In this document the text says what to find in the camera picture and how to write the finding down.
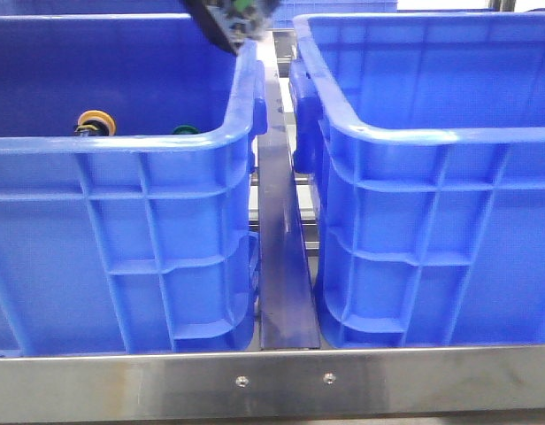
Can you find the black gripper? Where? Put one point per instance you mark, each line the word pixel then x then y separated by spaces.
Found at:
pixel 230 24

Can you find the yellow push button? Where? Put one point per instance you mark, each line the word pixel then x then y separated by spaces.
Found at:
pixel 95 123

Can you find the blue bin with buttons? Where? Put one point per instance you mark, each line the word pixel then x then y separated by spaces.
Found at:
pixel 137 242

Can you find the blue crate far centre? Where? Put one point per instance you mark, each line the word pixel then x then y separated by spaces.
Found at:
pixel 282 17

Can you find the green push button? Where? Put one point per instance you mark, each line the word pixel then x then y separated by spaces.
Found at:
pixel 185 130

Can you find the empty blue plastic bin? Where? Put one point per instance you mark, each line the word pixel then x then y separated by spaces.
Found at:
pixel 424 136

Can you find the blue bin rear left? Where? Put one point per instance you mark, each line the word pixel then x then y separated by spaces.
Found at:
pixel 60 7

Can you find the steel divider strip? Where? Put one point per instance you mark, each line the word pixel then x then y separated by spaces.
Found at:
pixel 288 319

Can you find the steel shelf front rail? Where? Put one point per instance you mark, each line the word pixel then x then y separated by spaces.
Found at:
pixel 282 384

